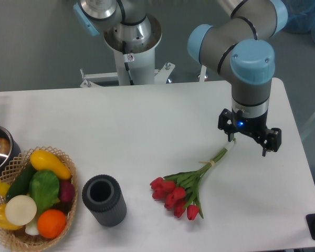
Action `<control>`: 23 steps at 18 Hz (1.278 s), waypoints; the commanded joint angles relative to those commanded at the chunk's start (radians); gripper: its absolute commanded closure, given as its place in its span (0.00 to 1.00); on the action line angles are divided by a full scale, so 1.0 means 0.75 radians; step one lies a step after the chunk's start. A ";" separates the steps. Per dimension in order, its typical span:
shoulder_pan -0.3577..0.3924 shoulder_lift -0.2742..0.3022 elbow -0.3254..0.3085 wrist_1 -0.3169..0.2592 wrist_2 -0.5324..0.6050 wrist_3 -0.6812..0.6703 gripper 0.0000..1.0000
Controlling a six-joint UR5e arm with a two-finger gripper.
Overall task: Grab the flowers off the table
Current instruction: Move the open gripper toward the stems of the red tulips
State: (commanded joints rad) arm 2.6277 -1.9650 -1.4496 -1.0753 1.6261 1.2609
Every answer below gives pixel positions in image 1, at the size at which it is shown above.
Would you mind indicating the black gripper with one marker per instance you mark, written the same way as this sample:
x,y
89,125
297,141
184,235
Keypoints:
x,y
233,122

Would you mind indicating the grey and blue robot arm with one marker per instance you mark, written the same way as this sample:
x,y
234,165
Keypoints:
x,y
238,52

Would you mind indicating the red tulip bouquet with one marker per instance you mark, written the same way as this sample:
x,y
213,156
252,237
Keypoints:
x,y
180,191

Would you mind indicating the blue plastic bag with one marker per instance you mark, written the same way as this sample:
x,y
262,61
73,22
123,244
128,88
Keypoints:
x,y
301,17

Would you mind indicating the dark grey ribbed vase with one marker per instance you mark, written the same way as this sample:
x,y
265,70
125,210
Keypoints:
x,y
103,197

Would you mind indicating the purple red onion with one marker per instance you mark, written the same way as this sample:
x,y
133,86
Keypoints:
x,y
66,191

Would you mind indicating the yellow squash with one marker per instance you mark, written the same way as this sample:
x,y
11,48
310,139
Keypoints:
x,y
43,160

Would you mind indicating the green lettuce leaf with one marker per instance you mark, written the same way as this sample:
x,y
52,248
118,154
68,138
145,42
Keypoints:
x,y
44,189

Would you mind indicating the orange fruit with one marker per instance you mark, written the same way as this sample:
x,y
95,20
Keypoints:
x,y
51,223

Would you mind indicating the woven wicker basket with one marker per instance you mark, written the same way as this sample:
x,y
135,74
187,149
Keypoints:
x,y
28,237

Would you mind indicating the green cucumber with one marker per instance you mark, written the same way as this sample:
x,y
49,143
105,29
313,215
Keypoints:
x,y
20,186

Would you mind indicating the white round radish slice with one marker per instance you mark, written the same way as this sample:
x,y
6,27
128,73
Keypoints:
x,y
20,210

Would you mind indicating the yellow banana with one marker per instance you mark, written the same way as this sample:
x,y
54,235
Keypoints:
x,y
4,187

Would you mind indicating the yellow bell pepper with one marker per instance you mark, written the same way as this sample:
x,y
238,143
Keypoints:
x,y
4,223

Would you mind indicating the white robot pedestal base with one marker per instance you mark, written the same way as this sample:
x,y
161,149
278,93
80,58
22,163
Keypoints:
x,y
133,48

